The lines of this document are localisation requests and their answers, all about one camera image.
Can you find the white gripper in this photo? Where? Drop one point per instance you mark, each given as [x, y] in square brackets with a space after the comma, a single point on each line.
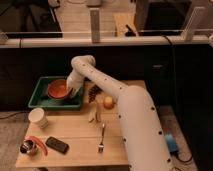
[74, 84]

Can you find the red bowl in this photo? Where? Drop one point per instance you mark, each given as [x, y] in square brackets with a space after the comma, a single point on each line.
[57, 89]

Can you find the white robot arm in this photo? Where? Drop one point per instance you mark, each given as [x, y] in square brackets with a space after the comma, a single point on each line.
[142, 133]

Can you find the green plastic tray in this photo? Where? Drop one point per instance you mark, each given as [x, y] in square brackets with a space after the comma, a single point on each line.
[40, 89]

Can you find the bunch of dark grapes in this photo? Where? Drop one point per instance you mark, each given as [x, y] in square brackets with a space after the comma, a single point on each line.
[93, 92]

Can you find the banana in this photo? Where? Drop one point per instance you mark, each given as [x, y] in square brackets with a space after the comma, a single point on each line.
[94, 114]

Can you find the white paper cup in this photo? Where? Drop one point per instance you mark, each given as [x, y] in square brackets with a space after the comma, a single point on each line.
[37, 116]

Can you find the wooden table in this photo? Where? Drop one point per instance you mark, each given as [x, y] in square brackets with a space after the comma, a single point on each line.
[82, 136]

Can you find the silver fork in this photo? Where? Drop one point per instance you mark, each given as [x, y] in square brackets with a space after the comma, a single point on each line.
[101, 145]

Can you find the small metal cup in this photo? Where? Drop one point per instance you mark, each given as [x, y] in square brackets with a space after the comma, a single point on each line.
[28, 147]

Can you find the blue object on floor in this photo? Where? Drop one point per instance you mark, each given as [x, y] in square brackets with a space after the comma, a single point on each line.
[171, 143]

